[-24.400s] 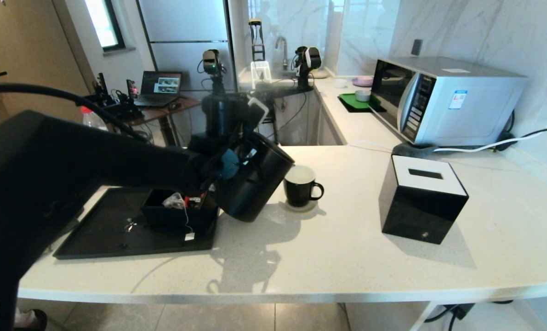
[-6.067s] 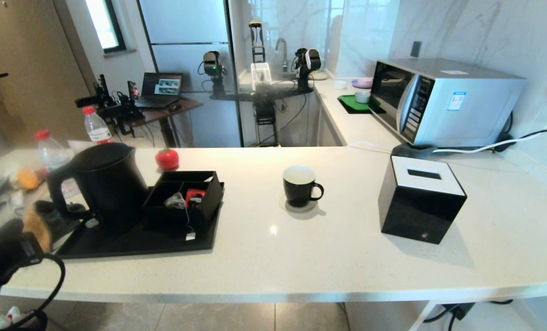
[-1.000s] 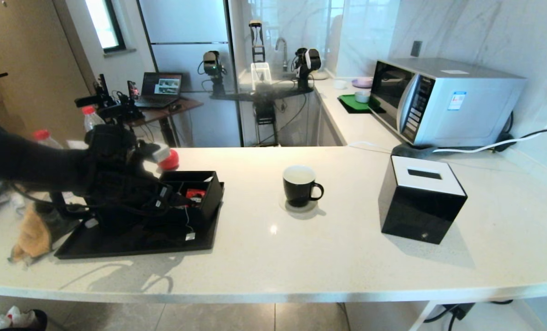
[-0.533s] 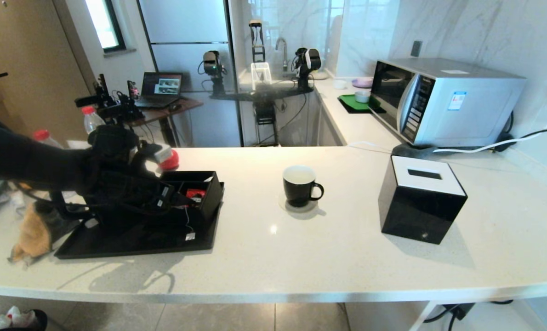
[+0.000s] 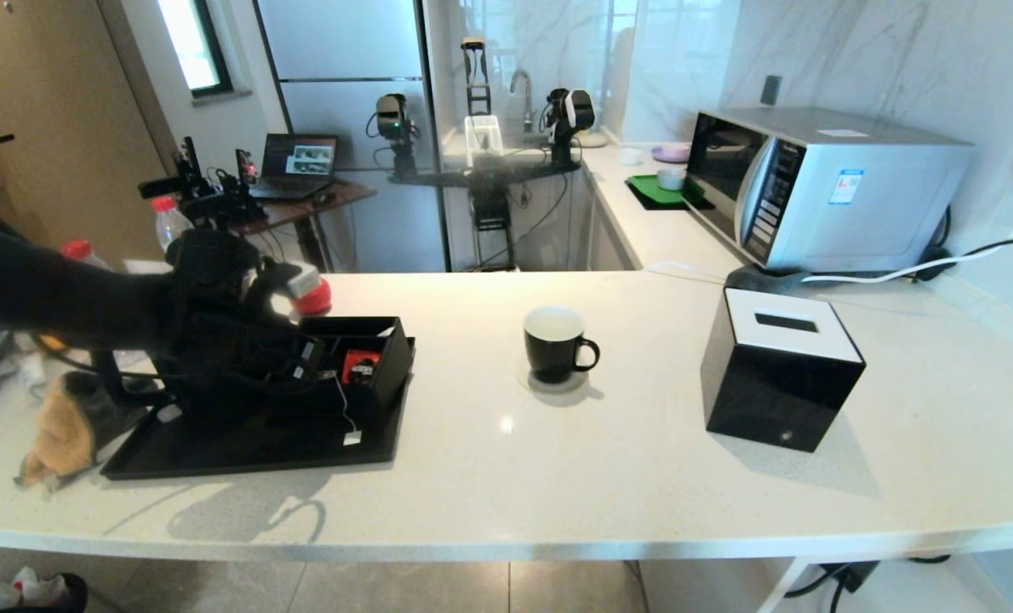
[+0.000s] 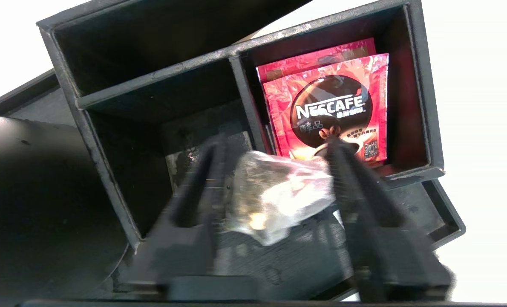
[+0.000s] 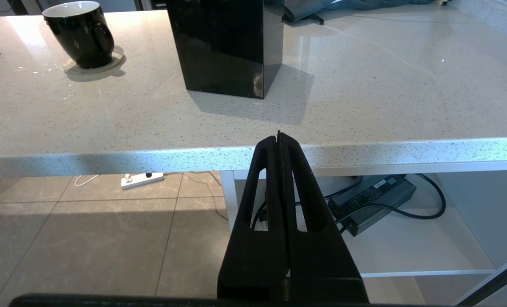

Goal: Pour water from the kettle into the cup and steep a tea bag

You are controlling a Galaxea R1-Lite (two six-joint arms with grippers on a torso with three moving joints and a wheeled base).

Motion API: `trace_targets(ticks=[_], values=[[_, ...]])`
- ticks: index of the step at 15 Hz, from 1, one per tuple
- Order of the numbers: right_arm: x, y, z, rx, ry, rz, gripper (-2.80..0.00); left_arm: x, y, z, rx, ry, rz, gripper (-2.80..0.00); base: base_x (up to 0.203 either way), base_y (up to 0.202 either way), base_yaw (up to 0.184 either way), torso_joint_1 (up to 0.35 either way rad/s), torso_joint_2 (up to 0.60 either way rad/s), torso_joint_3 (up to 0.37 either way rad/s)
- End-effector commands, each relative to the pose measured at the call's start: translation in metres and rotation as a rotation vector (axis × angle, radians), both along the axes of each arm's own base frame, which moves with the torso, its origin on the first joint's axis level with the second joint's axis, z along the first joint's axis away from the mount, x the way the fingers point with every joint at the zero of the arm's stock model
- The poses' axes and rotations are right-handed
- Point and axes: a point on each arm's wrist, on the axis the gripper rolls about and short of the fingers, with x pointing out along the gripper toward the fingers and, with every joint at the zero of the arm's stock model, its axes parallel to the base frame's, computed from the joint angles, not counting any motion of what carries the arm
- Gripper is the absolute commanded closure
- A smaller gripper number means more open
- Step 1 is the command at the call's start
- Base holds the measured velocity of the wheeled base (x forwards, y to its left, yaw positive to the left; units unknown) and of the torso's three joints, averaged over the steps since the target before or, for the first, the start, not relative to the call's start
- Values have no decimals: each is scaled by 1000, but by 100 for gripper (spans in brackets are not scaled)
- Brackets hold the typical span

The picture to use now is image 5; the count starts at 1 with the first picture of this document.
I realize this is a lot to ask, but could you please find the silver refrigerator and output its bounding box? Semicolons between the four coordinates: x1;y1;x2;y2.
255;0;452;273

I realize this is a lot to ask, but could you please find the black serving tray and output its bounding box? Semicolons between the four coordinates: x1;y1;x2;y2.
102;336;417;479

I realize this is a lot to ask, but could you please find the black device white band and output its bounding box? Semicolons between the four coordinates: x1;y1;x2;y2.
542;88;597;167

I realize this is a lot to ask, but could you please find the black mug white inside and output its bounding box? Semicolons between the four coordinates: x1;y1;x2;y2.
524;306;601;386

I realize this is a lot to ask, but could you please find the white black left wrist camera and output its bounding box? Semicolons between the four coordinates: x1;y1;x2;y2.
251;260;326;320

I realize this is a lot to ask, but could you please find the black power supply brick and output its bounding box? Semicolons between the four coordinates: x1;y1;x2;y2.
817;560;882;594

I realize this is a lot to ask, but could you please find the black electric kettle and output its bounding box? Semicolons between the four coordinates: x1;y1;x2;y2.
89;341;278;427

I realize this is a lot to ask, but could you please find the thick black charger cable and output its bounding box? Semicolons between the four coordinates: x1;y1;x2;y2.
783;553;954;613

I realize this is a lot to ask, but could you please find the silver microwave oven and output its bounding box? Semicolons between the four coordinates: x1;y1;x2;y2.
684;108;974;273

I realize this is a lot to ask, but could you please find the brown wooden desk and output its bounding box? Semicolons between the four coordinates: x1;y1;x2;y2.
217;179;378;273

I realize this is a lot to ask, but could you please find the black equipment with cables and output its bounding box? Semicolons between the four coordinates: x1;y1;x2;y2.
139;136;269;252

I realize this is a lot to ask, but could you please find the chrome faucet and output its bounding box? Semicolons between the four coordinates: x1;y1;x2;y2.
510;71;535;133

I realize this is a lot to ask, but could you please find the black power cable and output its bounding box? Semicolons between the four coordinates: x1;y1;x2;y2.
924;234;1013;275

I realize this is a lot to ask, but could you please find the red tomato kitchen timer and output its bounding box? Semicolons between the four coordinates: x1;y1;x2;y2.
296;277;334;318

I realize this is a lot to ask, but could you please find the black tissue box white lid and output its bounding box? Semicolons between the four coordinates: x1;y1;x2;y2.
699;288;867;454

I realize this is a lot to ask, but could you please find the black framed window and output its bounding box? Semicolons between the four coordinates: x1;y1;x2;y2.
157;0;237;101

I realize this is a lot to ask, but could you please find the thick white power cable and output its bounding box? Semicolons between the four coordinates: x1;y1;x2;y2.
800;183;1013;286

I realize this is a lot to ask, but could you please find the thin white cable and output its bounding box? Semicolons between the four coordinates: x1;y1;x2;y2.
645;262;729;284

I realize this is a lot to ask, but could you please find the orange grey oven glove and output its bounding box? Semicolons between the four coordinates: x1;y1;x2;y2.
17;370;165;493

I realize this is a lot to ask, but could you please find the black rig stand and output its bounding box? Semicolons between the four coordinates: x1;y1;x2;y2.
387;38;582;273

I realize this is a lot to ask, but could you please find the mesh tea bag with tag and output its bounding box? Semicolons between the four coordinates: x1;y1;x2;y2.
339;381;364;447

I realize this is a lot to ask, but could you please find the black laptop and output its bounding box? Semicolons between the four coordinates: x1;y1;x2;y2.
251;134;340;203

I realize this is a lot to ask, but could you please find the black device green light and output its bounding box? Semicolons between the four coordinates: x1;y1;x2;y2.
366;94;422;178

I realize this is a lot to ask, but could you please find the round translucent coaster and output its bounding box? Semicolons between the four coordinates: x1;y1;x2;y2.
516;353;590;396

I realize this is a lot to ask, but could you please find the green tray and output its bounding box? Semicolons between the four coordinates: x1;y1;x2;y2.
626;175;716;212

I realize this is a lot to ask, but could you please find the black trash bin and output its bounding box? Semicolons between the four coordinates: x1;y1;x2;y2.
0;566;90;613

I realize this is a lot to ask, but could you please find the clear water bottle red cap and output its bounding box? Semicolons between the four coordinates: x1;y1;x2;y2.
151;196;194;253
60;240;114;273

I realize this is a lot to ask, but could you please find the red packet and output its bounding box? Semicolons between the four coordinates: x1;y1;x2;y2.
344;349;382;384

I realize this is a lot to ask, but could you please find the black compartment box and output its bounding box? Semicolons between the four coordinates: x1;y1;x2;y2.
264;316;415;420

